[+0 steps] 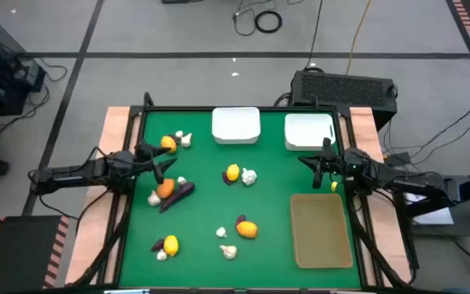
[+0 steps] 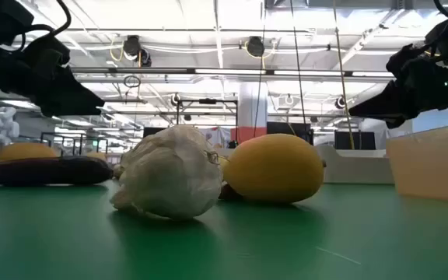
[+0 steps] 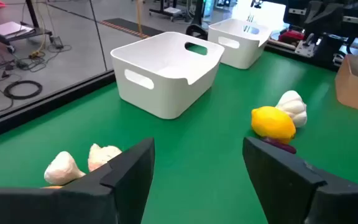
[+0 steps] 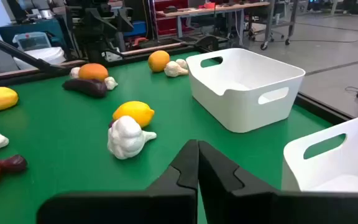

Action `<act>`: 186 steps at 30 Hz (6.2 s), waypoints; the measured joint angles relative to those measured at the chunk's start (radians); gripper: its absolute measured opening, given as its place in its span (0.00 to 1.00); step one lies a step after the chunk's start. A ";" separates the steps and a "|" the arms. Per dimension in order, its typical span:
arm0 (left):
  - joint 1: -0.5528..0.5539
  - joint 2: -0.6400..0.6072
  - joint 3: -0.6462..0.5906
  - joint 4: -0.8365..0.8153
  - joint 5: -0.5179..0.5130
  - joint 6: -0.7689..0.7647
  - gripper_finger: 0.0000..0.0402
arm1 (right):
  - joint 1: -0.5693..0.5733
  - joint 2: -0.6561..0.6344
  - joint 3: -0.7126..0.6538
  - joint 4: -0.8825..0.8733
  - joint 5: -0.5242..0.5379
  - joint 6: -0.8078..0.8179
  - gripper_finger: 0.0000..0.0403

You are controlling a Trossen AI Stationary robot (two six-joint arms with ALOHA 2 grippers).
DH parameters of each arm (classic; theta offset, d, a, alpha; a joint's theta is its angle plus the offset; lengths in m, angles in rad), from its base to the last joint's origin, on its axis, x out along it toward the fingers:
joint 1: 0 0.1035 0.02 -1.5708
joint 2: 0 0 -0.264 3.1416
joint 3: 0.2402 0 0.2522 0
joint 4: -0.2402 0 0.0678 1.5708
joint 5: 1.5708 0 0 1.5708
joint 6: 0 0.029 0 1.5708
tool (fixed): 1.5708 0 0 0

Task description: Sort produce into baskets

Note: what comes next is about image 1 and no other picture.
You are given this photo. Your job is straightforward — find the white paper sheet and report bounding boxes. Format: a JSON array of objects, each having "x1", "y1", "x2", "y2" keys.
[{"x1": 404, "y1": 191, "x2": 455, "y2": 226}]

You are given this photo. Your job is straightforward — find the yellow lemon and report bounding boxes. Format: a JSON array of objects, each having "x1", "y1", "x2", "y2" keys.
[
  {"x1": 163, "y1": 234, "x2": 180, "y2": 257},
  {"x1": 226, "y1": 163, "x2": 241, "y2": 182}
]

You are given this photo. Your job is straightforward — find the long black cable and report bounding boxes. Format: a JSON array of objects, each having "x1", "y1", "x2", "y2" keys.
[{"x1": 306, "y1": 0, "x2": 324, "y2": 69}]

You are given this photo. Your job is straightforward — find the black coiled cable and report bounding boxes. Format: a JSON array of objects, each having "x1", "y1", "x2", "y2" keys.
[{"x1": 232, "y1": 0, "x2": 283, "y2": 37}]

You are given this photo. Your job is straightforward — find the white bin with handle slot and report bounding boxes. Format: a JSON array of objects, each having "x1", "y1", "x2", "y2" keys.
[{"x1": 284, "y1": 113, "x2": 337, "y2": 152}]

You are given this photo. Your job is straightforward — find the orange citrus fruit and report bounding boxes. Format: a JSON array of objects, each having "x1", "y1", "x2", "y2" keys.
[
  {"x1": 236, "y1": 220, "x2": 259, "y2": 240},
  {"x1": 160, "y1": 135, "x2": 178, "y2": 154},
  {"x1": 156, "y1": 178, "x2": 176, "y2": 200}
]

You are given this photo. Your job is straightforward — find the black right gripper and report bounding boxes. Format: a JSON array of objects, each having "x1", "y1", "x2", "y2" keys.
[{"x1": 298, "y1": 138, "x2": 369, "y2": 189}]

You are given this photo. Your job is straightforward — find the plain white plastic bin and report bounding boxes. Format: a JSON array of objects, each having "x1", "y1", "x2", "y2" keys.
[{"x1": 211, "y1": 106, "x2": 262, "y2": 145}]

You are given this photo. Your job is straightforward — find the black computer case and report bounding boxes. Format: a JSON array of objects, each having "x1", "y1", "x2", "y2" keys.
[{"x1": 290, "y1": 69, "x2": 398, "y2": 131}]

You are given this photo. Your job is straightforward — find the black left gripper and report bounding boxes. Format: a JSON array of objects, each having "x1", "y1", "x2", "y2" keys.
[{"x1": 108, "y1": 140, "x2": 178, "y2": 185}]

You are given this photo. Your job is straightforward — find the tan translucent plastic bin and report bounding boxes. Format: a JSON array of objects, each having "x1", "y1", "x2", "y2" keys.
[{"x1": 290, "y1": 193, "x2": 354, "y2": 270}]

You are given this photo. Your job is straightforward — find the green table mat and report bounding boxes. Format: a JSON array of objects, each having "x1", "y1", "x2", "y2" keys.
[{"x1": 118, "y1": 109, "x2": 362, "y2": 289}]

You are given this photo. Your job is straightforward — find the black power brick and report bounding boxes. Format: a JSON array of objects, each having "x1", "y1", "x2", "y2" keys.
[{"x1": 384, "y1": 151, "x2": 411, "y2": 167}]

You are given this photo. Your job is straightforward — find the orange cable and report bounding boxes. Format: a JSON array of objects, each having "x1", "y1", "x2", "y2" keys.
[{"x1": 346, "y1": 0, "x2": 373, "y2": 75}]

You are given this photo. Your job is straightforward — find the long purple eggplant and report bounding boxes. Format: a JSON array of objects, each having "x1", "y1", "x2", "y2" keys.
[{"x1": 159, "y1": 181, "x2": 197, "y2": 214}]

